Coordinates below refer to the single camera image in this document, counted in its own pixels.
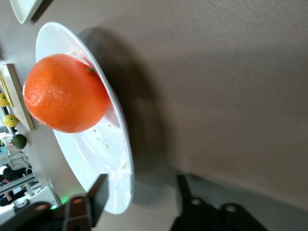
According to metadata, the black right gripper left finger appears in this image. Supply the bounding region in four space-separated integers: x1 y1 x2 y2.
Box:
64 173 109 231

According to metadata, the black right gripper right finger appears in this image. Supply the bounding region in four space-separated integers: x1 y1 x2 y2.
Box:
169 174 268 231

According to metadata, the white round plate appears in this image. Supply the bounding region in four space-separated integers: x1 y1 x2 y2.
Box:
35 22 134 215

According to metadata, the orange fruit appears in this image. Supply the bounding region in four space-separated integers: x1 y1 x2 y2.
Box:
23 53 112 133

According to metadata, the white office chair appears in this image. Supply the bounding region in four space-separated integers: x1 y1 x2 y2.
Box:
6 151 33 175

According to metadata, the green lime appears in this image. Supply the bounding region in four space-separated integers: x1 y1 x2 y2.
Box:
10 134 27 150

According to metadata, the yellow lemon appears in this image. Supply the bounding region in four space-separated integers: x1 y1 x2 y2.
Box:
2 114 19 128
0 92 10 107

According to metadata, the wooden cutting board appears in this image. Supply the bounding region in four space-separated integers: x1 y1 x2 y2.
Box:
0 64 36 132

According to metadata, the beige bear print tray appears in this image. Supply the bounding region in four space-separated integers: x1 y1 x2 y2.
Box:
9 0 42 24

